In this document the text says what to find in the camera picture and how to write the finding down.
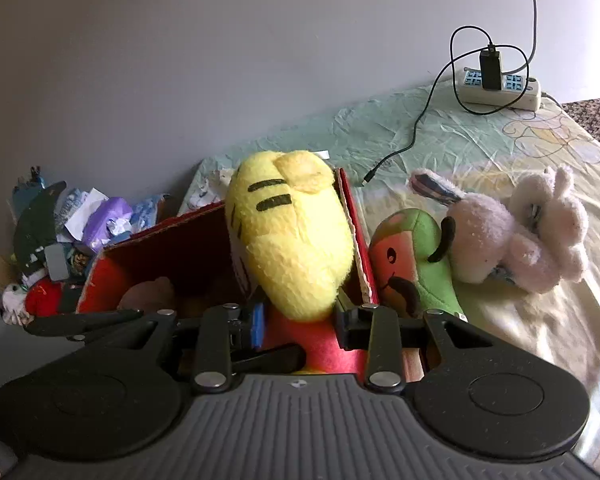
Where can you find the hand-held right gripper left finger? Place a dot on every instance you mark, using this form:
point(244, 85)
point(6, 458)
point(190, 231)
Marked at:
point(256, 329)

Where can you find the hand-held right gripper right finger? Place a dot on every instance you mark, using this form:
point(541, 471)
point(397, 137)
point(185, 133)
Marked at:
point(350, 330)

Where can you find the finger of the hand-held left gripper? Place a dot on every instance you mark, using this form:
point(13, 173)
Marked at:
point(80, 324)
point(270, 358)

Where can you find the yellow striped plush toy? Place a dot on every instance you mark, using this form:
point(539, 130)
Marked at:
point(290, 240)

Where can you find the green plush toy with moustache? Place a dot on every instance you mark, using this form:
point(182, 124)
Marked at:
point(429, 260)

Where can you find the red cardboard box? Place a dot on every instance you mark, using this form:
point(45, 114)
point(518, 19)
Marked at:
point(190, 245)

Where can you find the small white plush toy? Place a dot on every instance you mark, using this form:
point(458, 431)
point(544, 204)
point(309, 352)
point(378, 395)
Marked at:
point(12, 302)

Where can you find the red plush toy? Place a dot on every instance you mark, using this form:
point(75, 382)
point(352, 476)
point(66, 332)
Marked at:
point(42, 297)

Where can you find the small grey box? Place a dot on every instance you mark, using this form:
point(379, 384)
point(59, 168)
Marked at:
point(56, 262)

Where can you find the brown plush toy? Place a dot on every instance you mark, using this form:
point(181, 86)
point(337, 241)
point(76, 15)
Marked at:
point(150, 292)

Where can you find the dark green cloth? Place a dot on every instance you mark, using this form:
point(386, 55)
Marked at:
point(35, 225)

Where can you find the purple packet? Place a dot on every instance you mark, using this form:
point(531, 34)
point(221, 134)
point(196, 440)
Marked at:
point(105, 215)

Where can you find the white crumpled paper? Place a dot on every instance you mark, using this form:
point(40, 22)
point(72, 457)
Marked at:
point(82, 205)

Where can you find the blue and white packet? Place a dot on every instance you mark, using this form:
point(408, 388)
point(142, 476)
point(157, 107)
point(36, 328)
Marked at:
point(147, 210)

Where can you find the blue spiky toy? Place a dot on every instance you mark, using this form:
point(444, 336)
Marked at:
point(27, 185)

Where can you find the white rabbit plush toy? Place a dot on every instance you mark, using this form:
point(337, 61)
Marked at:
point(479, 235)

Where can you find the white power strip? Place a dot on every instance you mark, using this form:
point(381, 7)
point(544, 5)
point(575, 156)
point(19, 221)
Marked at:
point(522, 94)

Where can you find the black charger adapter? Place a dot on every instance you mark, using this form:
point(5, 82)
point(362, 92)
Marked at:
point(490, 72)

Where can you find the patterned carpet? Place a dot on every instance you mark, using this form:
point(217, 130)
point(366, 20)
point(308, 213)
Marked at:
point(599, 120)

